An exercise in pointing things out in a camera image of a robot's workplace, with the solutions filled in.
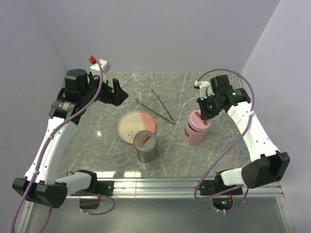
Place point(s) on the pink round lid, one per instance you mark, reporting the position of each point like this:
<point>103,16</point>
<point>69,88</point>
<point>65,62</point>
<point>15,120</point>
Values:
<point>195,122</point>

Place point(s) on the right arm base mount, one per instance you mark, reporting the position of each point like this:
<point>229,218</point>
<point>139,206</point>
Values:
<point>221,195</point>

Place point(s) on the pink and cream plate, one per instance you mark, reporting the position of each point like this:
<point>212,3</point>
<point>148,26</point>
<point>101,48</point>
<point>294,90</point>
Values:
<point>134,122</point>

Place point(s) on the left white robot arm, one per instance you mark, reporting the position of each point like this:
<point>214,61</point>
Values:
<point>40,184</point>

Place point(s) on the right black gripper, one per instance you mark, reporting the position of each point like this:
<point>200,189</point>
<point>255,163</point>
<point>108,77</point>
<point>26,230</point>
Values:
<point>205,114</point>

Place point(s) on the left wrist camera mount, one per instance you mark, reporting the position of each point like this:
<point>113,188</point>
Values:
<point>100,67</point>

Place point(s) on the pink cylindrical container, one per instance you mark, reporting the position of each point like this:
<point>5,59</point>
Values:
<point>192,137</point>

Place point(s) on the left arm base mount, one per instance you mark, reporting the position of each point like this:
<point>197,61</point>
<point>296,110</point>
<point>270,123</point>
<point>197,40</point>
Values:
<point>91,200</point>

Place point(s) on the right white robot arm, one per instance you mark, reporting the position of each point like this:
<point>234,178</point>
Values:
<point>268,164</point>

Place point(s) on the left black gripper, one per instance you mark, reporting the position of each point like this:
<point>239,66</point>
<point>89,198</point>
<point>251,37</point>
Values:
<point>116,97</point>

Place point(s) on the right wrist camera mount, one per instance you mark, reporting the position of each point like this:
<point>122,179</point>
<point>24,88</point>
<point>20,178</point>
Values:
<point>203,87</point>

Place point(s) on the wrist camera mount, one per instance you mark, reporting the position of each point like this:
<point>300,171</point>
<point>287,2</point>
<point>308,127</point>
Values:
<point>203,87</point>
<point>100,67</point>

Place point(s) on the grey round lid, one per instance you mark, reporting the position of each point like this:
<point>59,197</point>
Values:
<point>145,141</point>

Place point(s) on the metal tongs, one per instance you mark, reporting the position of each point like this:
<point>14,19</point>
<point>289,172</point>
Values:
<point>156,106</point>

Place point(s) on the grey cylindrical container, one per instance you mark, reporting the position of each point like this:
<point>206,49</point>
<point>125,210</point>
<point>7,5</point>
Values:
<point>147,153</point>

